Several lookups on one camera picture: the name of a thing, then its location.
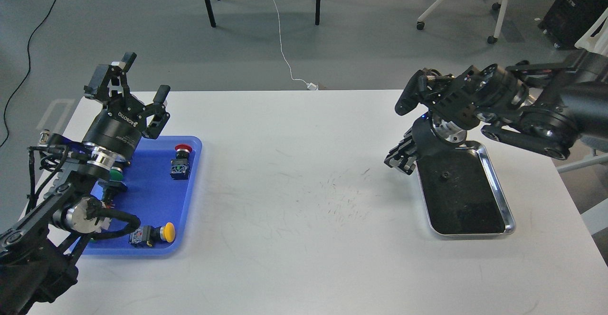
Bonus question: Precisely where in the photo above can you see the green push button switch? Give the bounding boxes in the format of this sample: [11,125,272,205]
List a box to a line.
[98,168,128,204]

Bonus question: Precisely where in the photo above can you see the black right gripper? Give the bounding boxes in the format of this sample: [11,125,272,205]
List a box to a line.
[384,115,467,176]

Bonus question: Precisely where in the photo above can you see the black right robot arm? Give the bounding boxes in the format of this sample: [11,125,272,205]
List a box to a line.
[384,49,608,174]

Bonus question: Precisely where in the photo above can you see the black equipment case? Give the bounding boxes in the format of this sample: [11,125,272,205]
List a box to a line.
[538,0,608,49]

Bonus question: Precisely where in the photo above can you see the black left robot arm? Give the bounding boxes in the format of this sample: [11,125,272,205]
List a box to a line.
[1,52,170,315]

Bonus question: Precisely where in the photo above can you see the red push button switch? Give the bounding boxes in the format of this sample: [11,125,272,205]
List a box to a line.
[170,143,192,180]

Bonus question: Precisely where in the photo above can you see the silver metal tray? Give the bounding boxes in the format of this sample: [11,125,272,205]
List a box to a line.
[417,141,515,239]

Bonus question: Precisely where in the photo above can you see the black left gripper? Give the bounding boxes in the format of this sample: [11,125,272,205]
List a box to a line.
[83,52,170,161]

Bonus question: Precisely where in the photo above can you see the blue plastic tray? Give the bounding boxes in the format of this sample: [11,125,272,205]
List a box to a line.
[83,136,203,257]

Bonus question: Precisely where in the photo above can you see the white cable with plug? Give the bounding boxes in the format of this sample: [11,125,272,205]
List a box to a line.
[227,0,320,91]

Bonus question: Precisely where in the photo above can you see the yellow push button switch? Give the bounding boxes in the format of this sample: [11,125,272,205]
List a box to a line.
[128,222,176,248]

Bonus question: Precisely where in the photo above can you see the black floor cable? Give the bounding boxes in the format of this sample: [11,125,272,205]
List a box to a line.
[0,0,114,149]

